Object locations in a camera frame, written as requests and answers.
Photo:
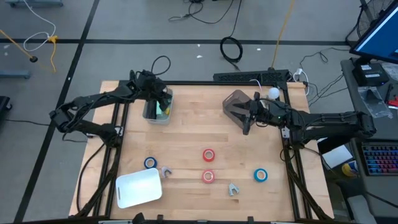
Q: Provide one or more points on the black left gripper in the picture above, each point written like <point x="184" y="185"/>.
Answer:
<point x="149" y="85"/>

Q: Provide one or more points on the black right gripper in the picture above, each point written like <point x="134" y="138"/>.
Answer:
<point x="270" y="115"/>

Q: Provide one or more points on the mint green stapler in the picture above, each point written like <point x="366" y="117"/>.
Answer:
<point x="158" y="114"/>

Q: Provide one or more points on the black stapler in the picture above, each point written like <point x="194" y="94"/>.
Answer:
<point x="151" y="112"/>

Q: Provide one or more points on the red tape roll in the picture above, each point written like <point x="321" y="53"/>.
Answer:
<point x="208" y="150"/>

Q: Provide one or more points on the dark blue tape roll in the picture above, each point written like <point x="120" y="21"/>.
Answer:
<point x="150" y="158"/>

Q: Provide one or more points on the light blue tape roll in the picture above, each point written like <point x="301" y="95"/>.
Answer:
<point x="260" y="170"/>

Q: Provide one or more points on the grey-blue staple remover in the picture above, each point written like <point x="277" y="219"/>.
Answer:
<point x="231" y="187"/>

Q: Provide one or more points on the white plastic tray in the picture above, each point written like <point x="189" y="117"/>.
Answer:
<point x="138" y="188"/>

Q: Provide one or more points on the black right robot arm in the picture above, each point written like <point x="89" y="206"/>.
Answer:
<point x="335" y="123"/>

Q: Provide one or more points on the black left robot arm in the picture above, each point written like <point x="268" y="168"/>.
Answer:
<point x="93" y="101"/>

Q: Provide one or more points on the lilac staple remover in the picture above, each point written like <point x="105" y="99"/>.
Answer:
<point x="163" y="171"/>

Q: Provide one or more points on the pink tape roll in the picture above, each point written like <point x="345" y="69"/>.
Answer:
<point x="208" y="171"/>

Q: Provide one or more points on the dark translucent plastic bin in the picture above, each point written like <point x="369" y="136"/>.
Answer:
<point x="237" y="96"/>

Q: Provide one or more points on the light grey plastic bin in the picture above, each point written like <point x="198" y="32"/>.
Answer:
<point x="157" y="122"/>

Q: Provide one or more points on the black perforated bar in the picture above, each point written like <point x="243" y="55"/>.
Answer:
<point x="242" y="76"/>

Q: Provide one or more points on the table lamp with white bulb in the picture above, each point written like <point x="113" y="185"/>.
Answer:
<point x="274" y="92"/>

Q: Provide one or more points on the white power adapter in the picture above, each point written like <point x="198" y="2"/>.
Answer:
<point x="298" y="72"/>

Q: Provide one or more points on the white paper sheet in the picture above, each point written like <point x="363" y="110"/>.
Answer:
<point x="337" y="156"/>

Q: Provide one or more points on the yellow and blue object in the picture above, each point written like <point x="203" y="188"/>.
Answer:
<point x="349" y="169"/>

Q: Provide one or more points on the clear plastic bag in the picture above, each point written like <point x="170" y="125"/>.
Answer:
<point x="374" y="102"/>

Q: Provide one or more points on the black mini computer box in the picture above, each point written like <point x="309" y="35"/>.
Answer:
<point x="370" y="74"/>

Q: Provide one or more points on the black round puck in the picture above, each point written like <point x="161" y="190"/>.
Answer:
<point x="33" y="58"/>

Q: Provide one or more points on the grey side desk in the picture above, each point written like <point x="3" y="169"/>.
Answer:
<point x="387" y="130"/>

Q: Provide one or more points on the backlit keyboard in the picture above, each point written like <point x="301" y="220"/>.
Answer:
<point x="381" y="158"/>

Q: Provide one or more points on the grey cart foot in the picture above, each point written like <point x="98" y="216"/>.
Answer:
<point x="14" y="74"/>

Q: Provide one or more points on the large computer monitor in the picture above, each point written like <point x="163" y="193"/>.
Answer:
<point x="379" y="37"/>

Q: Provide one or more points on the grey cart base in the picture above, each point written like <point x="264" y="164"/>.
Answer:
<point x="34" y="3"/>

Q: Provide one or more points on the black aluminium table frame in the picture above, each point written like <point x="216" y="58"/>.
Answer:
<point x="202" y="83"/>

